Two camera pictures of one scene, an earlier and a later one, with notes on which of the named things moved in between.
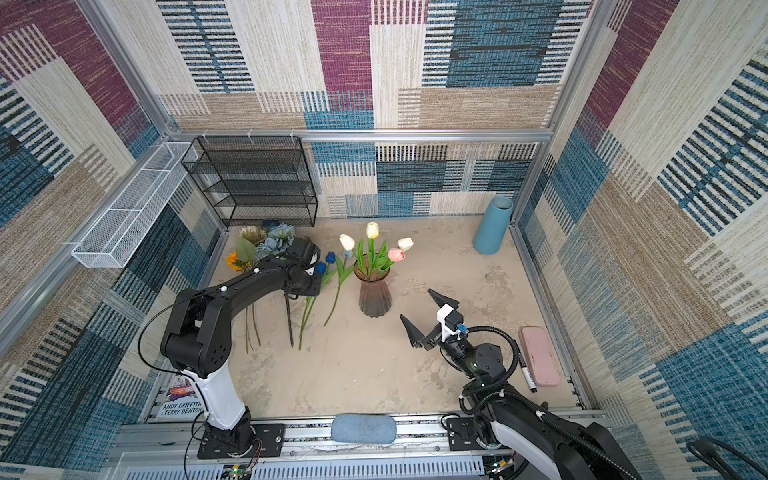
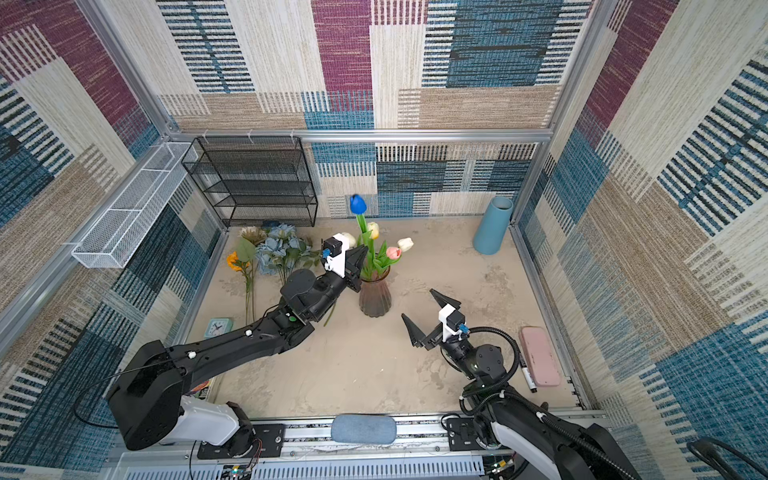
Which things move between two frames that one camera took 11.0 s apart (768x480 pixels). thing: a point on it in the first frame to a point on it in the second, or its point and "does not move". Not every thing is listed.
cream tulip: [347, 241] does not move
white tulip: [405, 243] does not move
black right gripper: [418, 340] does not move
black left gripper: [316, 288] to [352, 273]
